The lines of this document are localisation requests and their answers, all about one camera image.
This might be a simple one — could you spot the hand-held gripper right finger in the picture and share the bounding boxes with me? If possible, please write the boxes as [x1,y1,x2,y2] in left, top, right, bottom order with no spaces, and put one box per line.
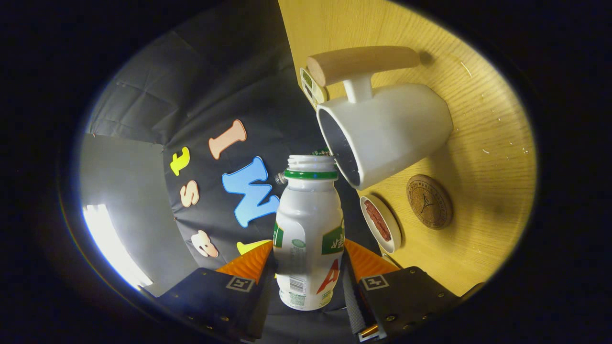
[341,238,462,343]

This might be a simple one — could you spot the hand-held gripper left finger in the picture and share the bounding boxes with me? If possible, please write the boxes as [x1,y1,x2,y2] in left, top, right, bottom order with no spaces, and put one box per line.
[158,240,276,341]

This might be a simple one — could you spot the white juice bottle green label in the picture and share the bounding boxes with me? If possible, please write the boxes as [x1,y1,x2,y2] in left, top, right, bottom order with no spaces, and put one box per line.
[273,154,346,312]

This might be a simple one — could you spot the round cork coaster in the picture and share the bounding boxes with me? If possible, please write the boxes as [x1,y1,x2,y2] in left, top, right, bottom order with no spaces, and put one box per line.
[406,174,453,230]

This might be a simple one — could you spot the white cup wooden handle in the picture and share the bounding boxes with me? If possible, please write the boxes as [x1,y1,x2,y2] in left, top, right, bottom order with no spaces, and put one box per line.
[306,45,454,191]

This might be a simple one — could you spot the clear plastic water bottle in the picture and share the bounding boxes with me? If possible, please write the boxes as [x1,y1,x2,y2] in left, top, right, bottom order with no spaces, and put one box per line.
[274,148,331,186]

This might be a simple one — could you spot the white round plate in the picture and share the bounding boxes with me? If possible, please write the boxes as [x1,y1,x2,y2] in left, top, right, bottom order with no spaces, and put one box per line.
[360,194,403,254]

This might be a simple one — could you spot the red sausage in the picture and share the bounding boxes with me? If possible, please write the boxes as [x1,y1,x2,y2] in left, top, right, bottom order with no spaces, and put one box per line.
[369,202,392,242]
[364,199,384,238]

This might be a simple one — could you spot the wooden table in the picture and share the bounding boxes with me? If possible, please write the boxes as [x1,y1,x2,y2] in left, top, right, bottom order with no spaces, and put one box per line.
[278,0,537,297]

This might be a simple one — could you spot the black backdrop cloth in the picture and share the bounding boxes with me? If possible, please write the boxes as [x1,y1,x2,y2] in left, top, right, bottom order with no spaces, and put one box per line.
[86,0,378,287]

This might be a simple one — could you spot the white divided bean dish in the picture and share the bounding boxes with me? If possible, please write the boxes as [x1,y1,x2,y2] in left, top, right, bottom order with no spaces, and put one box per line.
[299,67,328,111]

